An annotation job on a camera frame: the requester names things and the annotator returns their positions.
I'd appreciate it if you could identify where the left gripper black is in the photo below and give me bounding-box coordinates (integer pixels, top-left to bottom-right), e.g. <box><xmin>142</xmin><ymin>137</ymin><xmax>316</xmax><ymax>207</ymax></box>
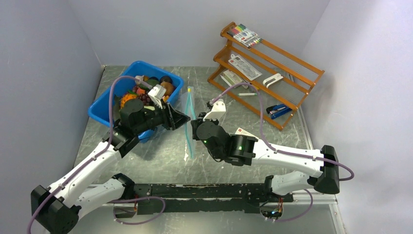
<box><xmin>134</xmin><ymin>98</ymin><xmax>190</xmax><ymax>135</ymax></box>

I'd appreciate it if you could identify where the clear zip top bag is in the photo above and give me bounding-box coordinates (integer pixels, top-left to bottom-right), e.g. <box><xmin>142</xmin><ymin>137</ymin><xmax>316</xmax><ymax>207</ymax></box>
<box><xmin>181</xmin><ymin>86</ymin><xmax>196</xmax><ymax>161</ymax></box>

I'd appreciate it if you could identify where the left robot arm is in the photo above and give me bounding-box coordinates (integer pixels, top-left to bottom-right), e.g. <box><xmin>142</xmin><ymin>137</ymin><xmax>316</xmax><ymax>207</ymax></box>
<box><xmin>27</xmin><ymin>98</ymin><xmax>190</xmax><ymax>234</ymax></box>

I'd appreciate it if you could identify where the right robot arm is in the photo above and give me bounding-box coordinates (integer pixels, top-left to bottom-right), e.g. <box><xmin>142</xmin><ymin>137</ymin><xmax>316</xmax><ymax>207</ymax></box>
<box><xmin>191</xmin><ymin>117</ymin><xmax>340</xmax><ymax>202</ymax></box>

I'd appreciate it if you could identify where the purple grapes bunch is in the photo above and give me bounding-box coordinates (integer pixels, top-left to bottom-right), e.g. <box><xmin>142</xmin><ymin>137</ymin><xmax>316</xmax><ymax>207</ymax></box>
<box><xmin>132</xmin><ymin>85</ymin><xmax>153</xmax><ymax>106</ymax></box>

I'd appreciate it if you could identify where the dark plum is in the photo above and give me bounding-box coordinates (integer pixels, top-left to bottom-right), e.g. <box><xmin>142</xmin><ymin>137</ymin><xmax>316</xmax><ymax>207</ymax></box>
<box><xmin>160</xmin><ymin>76</ymin><xmax>172</xmax><ymax>84</ymax></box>

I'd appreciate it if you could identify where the orange carrot flower toy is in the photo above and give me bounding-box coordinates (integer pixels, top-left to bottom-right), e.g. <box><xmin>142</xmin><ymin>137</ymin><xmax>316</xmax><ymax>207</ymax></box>
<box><xmin>120</xmin><ymin>93</ymin><xmax>138</xmax><ymax>109</ymax></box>

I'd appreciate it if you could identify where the garlic bulb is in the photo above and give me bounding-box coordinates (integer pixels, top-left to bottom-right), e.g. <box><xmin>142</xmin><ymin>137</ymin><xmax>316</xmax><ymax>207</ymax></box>
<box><xmin>134</xmin><ymin>76</ymin><xmax>144</xmax><ymax>85</ymax></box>

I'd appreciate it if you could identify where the green white box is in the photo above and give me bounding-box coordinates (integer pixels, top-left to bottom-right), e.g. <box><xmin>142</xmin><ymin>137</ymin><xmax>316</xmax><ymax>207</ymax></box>
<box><xmin>222</xmin><ymin>70</ymin><xmax>244</xmax><ymax>86</ymax></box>

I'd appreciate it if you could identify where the blue plastic bin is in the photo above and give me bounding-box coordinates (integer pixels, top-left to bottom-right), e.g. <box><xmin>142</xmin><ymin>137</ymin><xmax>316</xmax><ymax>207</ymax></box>
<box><xmin>88</xmin><ymin>61</ymin><xmax>184</xmax><ymax>127</ymax></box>

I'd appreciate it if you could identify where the green capped white marker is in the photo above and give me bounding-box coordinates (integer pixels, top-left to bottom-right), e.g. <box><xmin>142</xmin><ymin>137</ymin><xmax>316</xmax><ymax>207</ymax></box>
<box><xmin>238</xmin><ymin>93</ymin><xmax>258</xmax><ymax>97</ymax></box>

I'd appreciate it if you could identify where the packaged item in blister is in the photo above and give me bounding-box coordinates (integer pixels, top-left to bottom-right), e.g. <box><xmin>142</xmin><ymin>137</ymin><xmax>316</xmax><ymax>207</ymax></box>
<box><xmin>228</xmin><ymin>54</ymin><xmax>262</xmax><ymax>80</ymax></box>

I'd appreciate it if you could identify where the blue stapler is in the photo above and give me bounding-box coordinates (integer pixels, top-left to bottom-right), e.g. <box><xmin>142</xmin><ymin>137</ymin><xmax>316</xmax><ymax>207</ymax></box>
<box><xmin>266</xmin><ymin>104</ymin><xmax>292</xmax><ymax>119</ymax></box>

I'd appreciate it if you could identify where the orange wooden shelf rack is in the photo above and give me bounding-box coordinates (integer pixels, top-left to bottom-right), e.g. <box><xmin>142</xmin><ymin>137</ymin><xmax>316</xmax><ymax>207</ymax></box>
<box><xmin>207</xmin><ymin>22</ymin><xmax>325</xmax><ymax>131</ymax></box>

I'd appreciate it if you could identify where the white stapler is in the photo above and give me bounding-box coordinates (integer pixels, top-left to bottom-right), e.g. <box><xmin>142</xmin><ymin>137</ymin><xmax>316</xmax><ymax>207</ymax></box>
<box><xmin>263</xmin><ymin>73</ymin><xmax>284</xmax><ymax>88</ymax></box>

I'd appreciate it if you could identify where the pack of coloured markers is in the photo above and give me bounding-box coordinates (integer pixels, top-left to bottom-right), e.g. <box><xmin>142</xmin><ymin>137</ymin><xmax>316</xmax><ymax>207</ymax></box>
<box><xmin>227</xmin><ymin>24</ymin><xmax>263</xmax><ymax>49</ymax></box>

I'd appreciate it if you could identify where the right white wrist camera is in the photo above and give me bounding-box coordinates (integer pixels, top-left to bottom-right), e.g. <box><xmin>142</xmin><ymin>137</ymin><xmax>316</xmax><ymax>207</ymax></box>
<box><xmin>203</xmin><ymin>98</ymin><xmax>226</xmax><ymax>121</ymax></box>

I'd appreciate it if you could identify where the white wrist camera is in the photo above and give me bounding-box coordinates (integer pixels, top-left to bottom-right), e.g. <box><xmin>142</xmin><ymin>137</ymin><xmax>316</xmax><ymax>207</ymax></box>
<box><xmin>203</xmin><ymin>98</ymin><xmax>226</xmax><ymax>121</ymax></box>
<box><xmin>148</xmin><ymin>84</ymin><xmax>166</xmax><ymax>109</ymax></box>

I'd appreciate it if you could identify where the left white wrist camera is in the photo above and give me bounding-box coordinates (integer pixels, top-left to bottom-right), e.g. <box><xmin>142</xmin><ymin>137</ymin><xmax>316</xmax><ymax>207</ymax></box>
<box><xmin>148</xmin><ymin>84</ymin><xmax>166</xmax><ymax>109</ymax></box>

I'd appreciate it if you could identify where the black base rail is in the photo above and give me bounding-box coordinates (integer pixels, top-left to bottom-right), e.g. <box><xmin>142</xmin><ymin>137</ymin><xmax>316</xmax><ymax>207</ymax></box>
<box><xmin>127</xmin><ymin>183</ymin><xmax>293</xmax><ymax>215</ymax></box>

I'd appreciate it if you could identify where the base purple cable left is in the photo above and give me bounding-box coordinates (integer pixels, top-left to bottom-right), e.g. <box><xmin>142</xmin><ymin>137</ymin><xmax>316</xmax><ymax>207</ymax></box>
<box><xmin>113</xmin><ymin>196</ymin><xmax>166</xmax><ymax>226</ymax></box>

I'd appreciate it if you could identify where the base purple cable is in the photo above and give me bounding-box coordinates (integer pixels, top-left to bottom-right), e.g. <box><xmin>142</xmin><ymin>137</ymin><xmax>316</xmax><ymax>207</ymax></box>
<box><xmin>264</xmin><ymin>189</ymin><xmax>314</xmax><ymax>223</ymax></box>
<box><xmin>113</xmin><ymin>196</ymin><xmax>166</xmax><ymax>226</ymax></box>

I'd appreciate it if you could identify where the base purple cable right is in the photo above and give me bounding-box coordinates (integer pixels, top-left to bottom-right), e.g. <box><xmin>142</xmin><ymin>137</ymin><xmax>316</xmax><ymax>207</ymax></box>
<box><xmin>264</xmin><ymin>189</ymin><xmax>314</xmax><ymax>223</ymax></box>

